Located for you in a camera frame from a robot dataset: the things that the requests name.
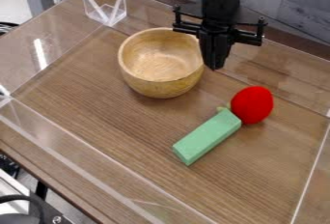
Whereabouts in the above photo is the red fuzzy ball fruit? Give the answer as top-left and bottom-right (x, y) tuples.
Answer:
(230, 86), (274, 125)

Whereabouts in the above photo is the black cable bottom left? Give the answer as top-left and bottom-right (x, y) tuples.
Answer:
(0, 194), (47, 224)

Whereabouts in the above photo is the light wooden bowl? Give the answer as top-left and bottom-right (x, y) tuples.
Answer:
(118, 27), (203, 98)

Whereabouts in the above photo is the green rectangular block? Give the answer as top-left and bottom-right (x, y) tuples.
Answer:
(173, 108), (242, 166)

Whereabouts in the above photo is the clear acrylic tray enclosure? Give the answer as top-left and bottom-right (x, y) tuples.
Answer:
(0, 0), (330, 224)

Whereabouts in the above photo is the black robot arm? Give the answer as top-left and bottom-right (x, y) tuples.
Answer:
(173, 0), (268, 70)

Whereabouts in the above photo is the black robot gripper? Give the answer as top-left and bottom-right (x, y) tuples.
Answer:
(173, 5), (269, 70)

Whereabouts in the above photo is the clear acrylic corner bracket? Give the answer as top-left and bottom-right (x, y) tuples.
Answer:
(83, 0), (127, 27)

